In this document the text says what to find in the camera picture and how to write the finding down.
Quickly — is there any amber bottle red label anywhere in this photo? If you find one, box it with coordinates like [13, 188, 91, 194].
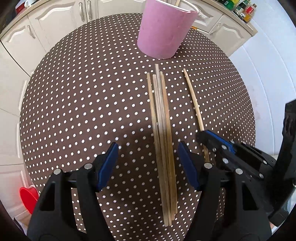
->
[245, 3, 258, 18]

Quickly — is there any cream base cabinet door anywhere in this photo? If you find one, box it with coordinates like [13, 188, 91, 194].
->
[35, 0, 89, 43]
[87, 0, 145, 19]
[0, 13, 38, 77]
[209, 14, 252, 56]
[0, 50, 33, 114]
[0, 111, 27, 166]

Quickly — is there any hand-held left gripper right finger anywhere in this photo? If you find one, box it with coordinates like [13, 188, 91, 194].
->
[178, 141, 272, 241]

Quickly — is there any cream cabinet drawer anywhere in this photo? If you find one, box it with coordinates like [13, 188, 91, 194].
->
[194, 9, 223, 35]

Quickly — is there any red heart-shaped plastic container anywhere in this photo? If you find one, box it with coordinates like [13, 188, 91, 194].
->
[20, 185, 40, 215]

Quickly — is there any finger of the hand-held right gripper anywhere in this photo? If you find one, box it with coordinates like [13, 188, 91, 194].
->
[207, 130, 277, 172]
[198, 131, 264, 181]

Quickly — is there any pink cylindrical holder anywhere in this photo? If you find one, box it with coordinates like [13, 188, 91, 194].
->
[137, 0, 200, 60]

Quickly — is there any dark sauce bottle green label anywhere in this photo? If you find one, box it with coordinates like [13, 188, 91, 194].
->
[235, 0, 248, 13]

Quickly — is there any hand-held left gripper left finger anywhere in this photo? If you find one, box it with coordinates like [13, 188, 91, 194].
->
[26, 142, 119, 241]

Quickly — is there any brown polka dot tablecloth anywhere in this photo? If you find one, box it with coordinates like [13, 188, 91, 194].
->
[20, 13, 256, 241]

